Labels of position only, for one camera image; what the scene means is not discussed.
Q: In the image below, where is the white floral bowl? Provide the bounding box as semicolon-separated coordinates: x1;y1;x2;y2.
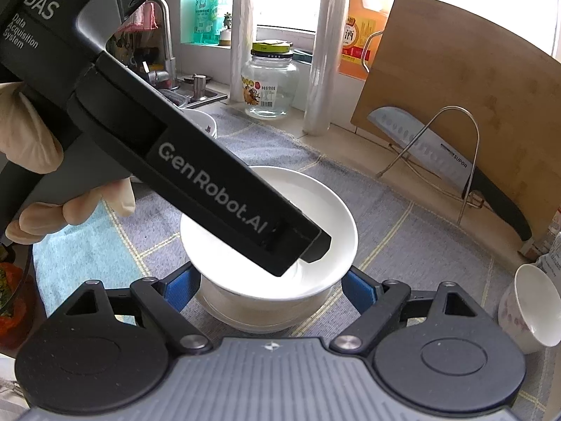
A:
497;263;561;355
180;166;359;304
195;272;349;335

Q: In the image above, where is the pink dishcloth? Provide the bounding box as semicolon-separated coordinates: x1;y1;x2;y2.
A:
116;2;156;31

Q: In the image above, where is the cleaver knife with black handle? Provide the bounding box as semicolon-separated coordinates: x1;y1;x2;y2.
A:
367;107;533;242

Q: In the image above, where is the small potted plant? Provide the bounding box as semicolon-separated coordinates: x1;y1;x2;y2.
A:
219;12;233;47

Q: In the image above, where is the glass jar with yellow lid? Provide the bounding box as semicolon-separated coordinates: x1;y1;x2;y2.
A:
240;40;299;119

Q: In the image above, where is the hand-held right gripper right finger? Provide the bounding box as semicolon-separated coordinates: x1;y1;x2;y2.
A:
331;267;479;354

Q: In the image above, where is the green detergent bottle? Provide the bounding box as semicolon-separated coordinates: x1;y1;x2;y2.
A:
193;0;229;46

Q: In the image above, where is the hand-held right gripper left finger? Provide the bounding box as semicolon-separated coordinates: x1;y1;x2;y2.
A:
65;262;212;354

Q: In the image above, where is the orange plastic bag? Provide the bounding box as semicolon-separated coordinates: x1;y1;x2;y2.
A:
0;246;36;349

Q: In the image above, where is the metal faucet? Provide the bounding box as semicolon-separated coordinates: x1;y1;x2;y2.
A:
149;0;178;91

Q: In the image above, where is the steel sink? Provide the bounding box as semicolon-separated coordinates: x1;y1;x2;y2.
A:
158;74;229;108

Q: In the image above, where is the clear cling film roll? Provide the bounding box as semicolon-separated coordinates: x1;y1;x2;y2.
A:
302;0;349;136

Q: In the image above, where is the metal wire rack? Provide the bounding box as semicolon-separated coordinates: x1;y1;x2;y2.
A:
377;106;485;226

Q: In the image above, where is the metal sink knob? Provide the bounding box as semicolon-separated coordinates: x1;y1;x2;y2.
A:
184;74;213;99

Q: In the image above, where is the wooden cutting board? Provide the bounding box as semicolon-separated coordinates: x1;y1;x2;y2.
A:
351;0;561;264

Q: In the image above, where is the grey and blue checked towel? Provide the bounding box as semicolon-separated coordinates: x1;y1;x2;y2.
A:
33;107;561;404

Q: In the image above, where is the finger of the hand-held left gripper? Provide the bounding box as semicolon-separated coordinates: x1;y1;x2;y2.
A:
262;204;332;278

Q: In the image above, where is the white floral plate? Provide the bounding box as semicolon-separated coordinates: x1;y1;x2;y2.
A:
186;109;218;139

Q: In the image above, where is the window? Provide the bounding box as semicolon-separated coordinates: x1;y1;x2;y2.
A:
180;0;364;45

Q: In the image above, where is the plastic wrap roll left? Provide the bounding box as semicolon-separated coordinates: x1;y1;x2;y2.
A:
229;0;255;106

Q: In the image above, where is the orange cooking oil bottle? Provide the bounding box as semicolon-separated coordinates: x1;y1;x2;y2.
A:
339;0;391;80

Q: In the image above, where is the person's left hand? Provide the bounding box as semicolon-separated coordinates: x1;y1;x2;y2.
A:
0;82;136;246

